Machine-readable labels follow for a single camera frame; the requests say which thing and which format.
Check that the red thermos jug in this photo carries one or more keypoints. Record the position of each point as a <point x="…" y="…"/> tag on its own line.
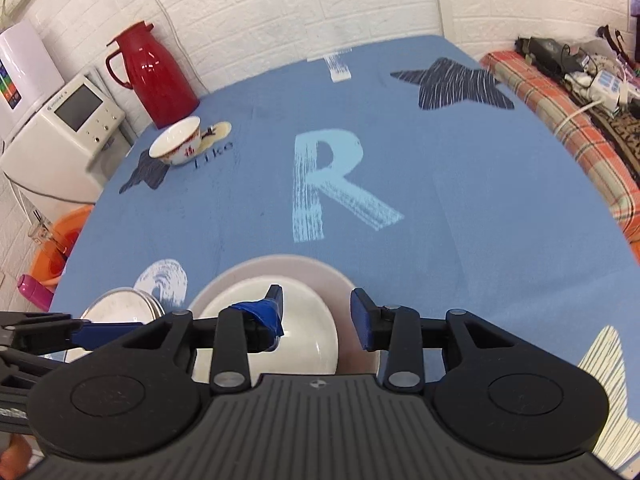
<point x="155" y="80"/>

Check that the pink bottle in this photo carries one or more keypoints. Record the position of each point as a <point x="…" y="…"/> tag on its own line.
<point x="32" y="290"/>

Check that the white appliance with screen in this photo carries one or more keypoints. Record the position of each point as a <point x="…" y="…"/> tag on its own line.
<point x="45" y="150"/>

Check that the white plate blue rim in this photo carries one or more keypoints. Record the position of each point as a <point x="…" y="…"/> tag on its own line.
<point x="120" y="305"/>

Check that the glass jar with sticks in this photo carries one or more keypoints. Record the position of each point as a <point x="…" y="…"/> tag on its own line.
<point x="40" y="232"/>

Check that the white bowl red pattern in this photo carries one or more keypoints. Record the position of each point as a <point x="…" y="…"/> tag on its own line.
<point x="175" y="142"/>

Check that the white water purifier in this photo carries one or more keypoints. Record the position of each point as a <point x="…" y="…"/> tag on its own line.
<point x="25" y="60"/>

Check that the black device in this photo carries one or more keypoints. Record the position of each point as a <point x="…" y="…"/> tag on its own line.
<point x="545" y="50"/>

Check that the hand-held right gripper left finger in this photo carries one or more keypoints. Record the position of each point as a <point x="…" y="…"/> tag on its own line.
<point x="265" y="315"/>

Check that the dark patterned mat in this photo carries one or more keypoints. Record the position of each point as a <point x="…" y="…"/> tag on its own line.
<point x="625" y="130"/>

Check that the white power strip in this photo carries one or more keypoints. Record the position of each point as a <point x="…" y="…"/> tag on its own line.
<point x="607" y="82"/>

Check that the blue printed tablecloth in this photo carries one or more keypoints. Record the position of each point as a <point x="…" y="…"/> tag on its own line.
<point x="450" y="185"/>

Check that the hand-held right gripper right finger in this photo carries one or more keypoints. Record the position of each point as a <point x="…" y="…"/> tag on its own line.
<point x="361" y="320"/>

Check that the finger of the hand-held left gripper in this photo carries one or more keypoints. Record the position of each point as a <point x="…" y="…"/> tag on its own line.
<point x="20" y="362"/>
<point x="110" y="335"/>

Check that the orange plastic basin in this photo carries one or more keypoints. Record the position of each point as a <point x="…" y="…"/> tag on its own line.
<point x="75" y="220"/>

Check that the large white bowl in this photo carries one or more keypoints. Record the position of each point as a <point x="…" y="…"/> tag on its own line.
<point x="310" y="270"/>

